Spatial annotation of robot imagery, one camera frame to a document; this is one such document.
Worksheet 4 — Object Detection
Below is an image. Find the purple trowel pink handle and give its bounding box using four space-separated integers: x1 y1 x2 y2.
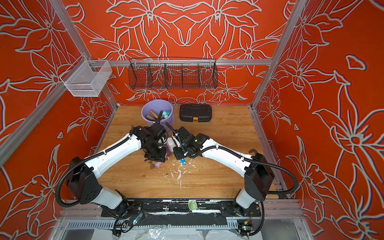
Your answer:
155 145 172 168

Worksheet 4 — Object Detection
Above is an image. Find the yellow square spade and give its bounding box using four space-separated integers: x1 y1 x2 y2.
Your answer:
149 110 161 120

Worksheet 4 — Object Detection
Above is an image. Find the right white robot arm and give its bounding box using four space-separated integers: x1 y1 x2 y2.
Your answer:
172 127 299 209

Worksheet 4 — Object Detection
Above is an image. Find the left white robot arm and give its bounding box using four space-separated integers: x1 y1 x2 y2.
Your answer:
55 123 169 211

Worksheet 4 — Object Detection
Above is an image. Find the purple plastic bucket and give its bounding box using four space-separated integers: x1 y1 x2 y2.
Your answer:
141 100 175 132

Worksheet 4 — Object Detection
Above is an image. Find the black plastic tool case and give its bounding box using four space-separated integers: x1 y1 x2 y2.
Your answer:
179 104 213 123

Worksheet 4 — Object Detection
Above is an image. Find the green round sticker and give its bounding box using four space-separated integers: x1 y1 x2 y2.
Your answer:
188 200 198 211

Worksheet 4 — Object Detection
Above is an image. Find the black hex key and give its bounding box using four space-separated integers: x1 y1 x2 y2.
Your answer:
249 149 258 155

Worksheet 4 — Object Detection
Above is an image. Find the black wire wall basket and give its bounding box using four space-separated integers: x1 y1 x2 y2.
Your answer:
128 57 219 90

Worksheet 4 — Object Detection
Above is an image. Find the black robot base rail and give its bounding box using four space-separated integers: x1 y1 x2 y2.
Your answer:
101 198 262 226

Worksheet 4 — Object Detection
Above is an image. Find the white wire mesh basket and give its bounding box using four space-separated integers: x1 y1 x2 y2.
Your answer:
59 55 113 98

